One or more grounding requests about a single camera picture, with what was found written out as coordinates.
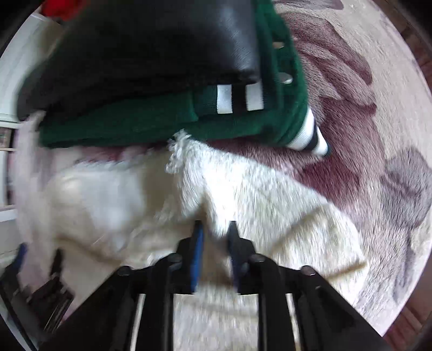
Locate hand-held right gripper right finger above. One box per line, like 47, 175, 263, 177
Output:
226, 221, 390, 351

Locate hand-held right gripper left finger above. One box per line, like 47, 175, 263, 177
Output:
40, 220, 205, 351

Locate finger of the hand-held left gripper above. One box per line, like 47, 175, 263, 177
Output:
49, 248, 67, 281

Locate white fluffy garment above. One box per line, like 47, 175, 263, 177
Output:
10, 111, 369, 351

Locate floral plush blanket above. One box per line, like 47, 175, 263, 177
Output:
202, 0, 432, 339

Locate green varsity jacket black sleeves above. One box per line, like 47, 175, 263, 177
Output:
16, 0, 332, 158

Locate red cloth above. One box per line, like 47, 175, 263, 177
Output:
43, 0, 89, 18

